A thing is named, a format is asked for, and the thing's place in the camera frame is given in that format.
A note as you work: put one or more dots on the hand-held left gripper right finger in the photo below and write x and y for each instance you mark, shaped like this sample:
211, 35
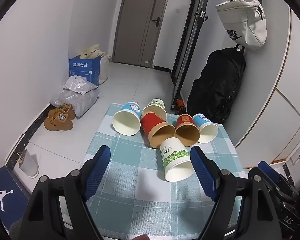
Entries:
205, 176

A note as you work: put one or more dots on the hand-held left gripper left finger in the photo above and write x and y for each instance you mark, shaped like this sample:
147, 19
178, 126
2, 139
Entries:
97, 173

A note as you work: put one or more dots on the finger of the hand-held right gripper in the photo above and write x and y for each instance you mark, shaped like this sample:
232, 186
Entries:
270, 171

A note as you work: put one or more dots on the white cup with green leaves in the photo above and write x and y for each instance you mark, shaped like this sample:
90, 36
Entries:
172, 155

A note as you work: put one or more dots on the white shoulder bag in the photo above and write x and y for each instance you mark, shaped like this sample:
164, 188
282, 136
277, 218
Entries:
245, 22

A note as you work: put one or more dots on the small blue paper cup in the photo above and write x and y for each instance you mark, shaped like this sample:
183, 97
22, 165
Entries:
201, 120

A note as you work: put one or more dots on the large blue paper cup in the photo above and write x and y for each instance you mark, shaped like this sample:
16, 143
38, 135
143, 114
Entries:
125, 123

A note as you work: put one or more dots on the small red paper cup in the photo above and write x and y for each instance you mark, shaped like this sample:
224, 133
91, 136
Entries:
185, 120

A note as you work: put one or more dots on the clear plastic cup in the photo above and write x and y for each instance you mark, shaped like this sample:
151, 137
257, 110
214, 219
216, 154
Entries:
29, 165

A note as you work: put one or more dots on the large red paper cup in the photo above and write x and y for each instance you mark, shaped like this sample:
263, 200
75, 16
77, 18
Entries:
150, 123

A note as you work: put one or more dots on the white cup with green band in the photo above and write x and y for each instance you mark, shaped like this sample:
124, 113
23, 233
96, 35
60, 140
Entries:
156, 104

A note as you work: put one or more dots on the person's left hand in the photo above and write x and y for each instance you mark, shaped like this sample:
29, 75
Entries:
138, 237

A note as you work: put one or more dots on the teal checked tablecloth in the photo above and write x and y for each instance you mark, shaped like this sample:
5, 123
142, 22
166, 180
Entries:
130, 180

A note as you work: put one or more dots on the brown suede shoe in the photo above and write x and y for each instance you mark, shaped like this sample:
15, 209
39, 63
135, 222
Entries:
65, 110
57, 125

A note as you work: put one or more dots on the large grey parcel bag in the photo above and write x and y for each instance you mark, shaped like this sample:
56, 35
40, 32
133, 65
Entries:
83, 102

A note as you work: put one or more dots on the orange toy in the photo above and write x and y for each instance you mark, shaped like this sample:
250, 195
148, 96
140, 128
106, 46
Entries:
180, 105

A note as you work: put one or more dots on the white wardrobe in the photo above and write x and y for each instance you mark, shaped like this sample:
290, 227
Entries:
277, 92

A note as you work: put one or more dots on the black backpack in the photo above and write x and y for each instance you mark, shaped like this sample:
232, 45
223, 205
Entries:
215, 90

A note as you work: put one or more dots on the small grey parcel bag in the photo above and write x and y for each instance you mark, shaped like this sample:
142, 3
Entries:
80, 85

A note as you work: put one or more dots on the blue shoe box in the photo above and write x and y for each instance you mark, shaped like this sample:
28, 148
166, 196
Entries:
5, 195

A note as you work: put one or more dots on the white sack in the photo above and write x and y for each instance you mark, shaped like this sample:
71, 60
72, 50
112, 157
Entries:
104, 67

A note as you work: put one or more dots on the blue cardboard box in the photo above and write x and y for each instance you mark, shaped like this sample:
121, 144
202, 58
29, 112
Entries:
83, 67

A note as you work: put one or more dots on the beige tote bag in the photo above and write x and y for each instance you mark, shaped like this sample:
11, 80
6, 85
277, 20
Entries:
91, 51

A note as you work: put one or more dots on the black framed sliding door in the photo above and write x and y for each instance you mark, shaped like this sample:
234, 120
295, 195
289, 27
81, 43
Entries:
187, 42

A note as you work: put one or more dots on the grey entrance door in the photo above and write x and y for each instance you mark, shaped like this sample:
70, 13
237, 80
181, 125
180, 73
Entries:
135, 30

